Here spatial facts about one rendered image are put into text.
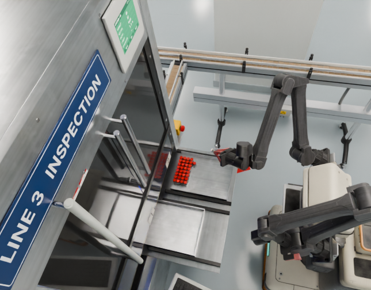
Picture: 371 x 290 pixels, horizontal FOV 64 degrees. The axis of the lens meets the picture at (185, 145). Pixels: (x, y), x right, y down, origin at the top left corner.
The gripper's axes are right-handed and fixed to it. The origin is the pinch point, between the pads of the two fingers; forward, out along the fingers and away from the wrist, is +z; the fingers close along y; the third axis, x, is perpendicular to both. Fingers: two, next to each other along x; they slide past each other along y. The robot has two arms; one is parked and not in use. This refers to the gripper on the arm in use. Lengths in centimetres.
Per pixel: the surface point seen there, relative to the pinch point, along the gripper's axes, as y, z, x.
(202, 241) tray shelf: 16, -1, 48
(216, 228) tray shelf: 6.2, -1.8, 45.1
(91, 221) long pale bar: 75, -35, -21
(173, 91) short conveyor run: -27, 73, -14
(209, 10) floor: -204, 232, -58
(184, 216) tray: 15.8, 14.1, 40.1
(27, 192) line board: 86, -39, -38
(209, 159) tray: -16.3, 27.2, 20.5
